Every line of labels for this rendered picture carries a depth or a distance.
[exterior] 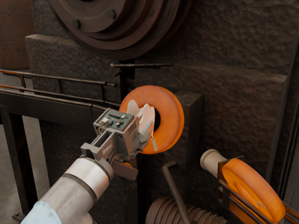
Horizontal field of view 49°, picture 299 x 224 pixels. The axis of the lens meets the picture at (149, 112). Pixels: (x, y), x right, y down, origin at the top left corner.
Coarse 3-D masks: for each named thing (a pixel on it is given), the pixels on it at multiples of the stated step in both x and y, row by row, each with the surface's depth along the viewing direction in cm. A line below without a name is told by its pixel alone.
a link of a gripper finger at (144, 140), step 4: (152, 124) 69; (148, 128) 68; (152, 128) 69; (148, 132) 68; (152, 132) 68; (140, 136) 67; (144, 136) 66; (148, 136) 67; (152, 136) 68; (140, 140) 66; (144, 140) 66; (148, 140) 66; (140, 144) 66; (144, 144) 66; (140, 148) 65
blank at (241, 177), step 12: (228, 168) 68; (240, 168) 66; (252, 168) 65; (228, 180) 75; (240, 180) 66; (252, 180) 64; (264, 180) 63; (240, 192) 73; (252, 192) 64; (264, 192) 63; (264, 204) 63; (276, 204) 63; (276, 216) 64
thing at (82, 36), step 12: (144, 0) 79; (156, 0) 79; (132, 12) 82; (144, 12) 81; (156, 12) 81; (120, 24) 85; (132, 24) 83; (144, 24) 84; (84, 36) 96; (96, 36) 91; (108, 36) 89; (120, 36) 87; (132, 36) 87; (144, 36) 86; (108, 48) 93; (120, 48) 91
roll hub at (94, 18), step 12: (60, 0) 87; (72, 0) 86; (84, 0) 82; (96, 0) 82; (108, 0) 80; (120, 0) 77; (132, 0) 78; (60, 12) 88; (72, 12) 86; (84, 12) 85; (96, 12) 83; (120, 12) 78; (72, 24) 87; (84, 24) 85; (96, 24) 83; (108, 24) 81
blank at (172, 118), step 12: (132, 96) 75; (144, 96) 73; (156, 96) 72; (168, 96) 71; (120, 108) 76; (156, 108) 72; (168, 108) 71; (180, 108) 71; (168, 120) 71; (180, 120) 70; (156, 132) 72; (168, 132) 71; (180, 132) 72; (156, 144) 72; (168, 144) 71
